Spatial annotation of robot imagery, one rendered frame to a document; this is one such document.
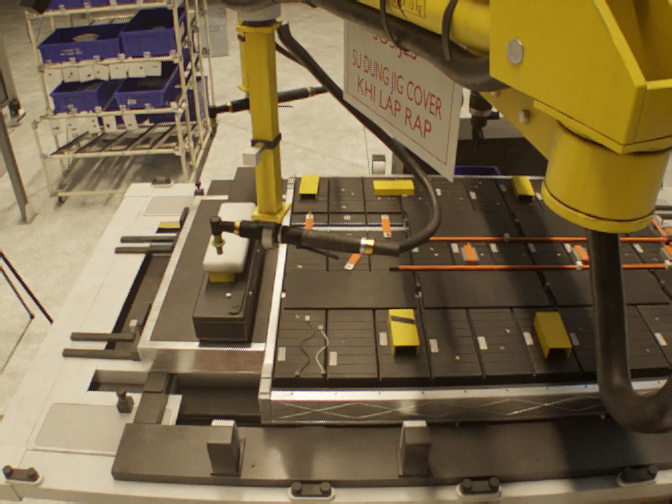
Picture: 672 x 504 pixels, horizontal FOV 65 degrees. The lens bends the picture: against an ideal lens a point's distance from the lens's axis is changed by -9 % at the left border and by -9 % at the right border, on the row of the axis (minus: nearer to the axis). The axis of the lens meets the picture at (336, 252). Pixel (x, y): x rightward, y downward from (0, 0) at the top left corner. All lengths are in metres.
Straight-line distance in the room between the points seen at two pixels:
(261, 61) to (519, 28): 0.88
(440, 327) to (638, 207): 1.32
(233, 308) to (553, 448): 0.96
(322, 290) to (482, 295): 0.51
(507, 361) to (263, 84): 0.99
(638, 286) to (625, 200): 1.66
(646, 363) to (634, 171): 1.40
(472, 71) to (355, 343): 1.21
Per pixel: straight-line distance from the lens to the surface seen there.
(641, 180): 0.45
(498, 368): 1.64
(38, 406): 1.92
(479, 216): 2.27
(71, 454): 1.76
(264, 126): 1.34
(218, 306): 1.66
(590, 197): 0.45
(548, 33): 0.45
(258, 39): 1.28
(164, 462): 1.61
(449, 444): 1.61
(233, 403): 1.84
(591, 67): 0.42
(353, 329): 1.70
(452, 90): 0.70
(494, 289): 1.90
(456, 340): 1.70
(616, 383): 0.61
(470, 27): 0.56
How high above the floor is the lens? 2.15
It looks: 35 degrees down
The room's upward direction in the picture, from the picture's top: straight up
